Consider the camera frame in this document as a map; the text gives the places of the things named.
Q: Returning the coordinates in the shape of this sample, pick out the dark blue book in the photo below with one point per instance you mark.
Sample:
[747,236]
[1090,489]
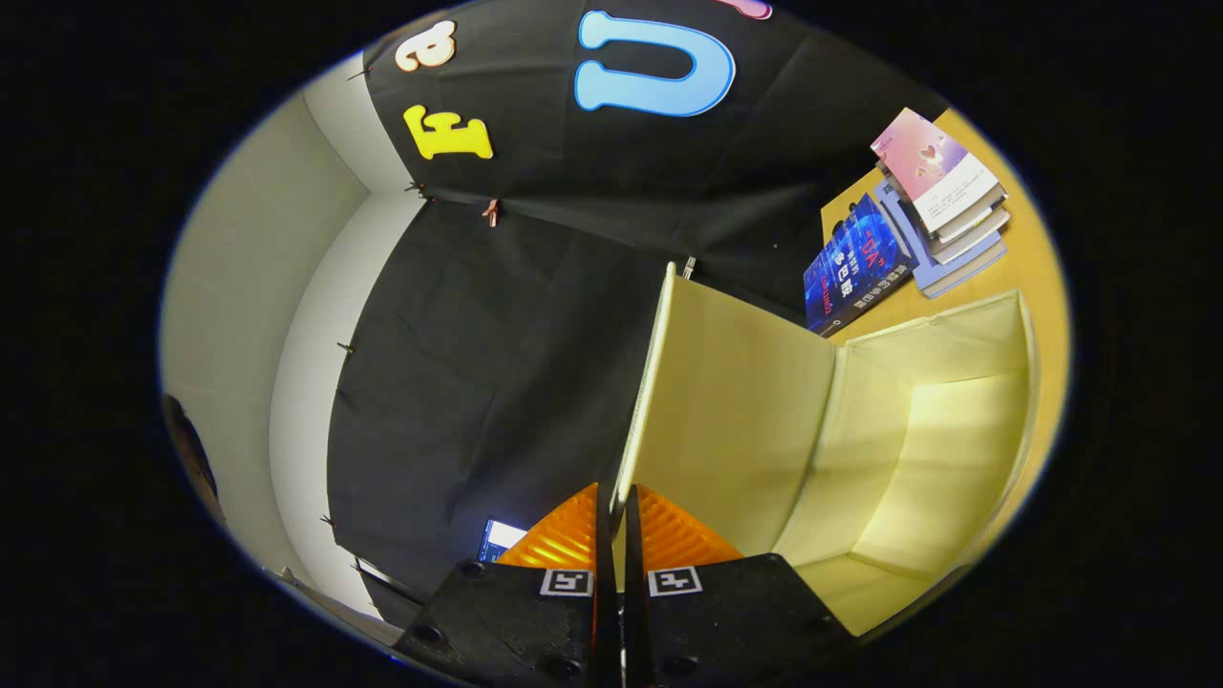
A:
[855,272]

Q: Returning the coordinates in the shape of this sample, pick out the black backdrop cloth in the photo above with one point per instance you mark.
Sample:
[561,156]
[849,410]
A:
[497,363]

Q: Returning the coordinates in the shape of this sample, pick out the lavender book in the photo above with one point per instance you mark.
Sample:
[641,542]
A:
[941,277]

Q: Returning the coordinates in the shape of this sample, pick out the green fabric storage box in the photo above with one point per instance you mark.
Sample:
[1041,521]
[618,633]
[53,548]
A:
[745,420]

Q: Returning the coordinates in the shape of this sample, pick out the red clip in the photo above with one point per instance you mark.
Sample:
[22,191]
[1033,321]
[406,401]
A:
[490,212]

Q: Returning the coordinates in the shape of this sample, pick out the lit screen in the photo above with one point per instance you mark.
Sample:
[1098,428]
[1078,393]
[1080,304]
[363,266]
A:
[499,537]

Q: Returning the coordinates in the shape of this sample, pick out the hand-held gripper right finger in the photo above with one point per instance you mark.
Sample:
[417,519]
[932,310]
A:
[632,592]

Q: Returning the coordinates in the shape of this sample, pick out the white book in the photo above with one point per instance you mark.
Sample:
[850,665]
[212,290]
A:
[975,229]

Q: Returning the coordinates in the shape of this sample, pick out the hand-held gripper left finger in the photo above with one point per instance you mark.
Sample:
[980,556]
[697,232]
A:
[605,592]

